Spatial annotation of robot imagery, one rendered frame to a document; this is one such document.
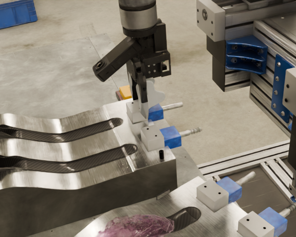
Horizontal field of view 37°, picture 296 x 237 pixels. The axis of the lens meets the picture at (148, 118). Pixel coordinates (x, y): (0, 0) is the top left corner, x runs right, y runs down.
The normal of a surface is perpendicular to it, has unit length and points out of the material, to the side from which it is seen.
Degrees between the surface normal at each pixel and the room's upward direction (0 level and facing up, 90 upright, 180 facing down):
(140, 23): 91
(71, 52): 0
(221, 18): 90
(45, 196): 90
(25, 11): 90
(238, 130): 0
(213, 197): 0
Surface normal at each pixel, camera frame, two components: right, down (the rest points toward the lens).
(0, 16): 0.39, 0.51
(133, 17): -0.16, 0.58
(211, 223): -0.08, -0.82
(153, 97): 0.30, 0.36
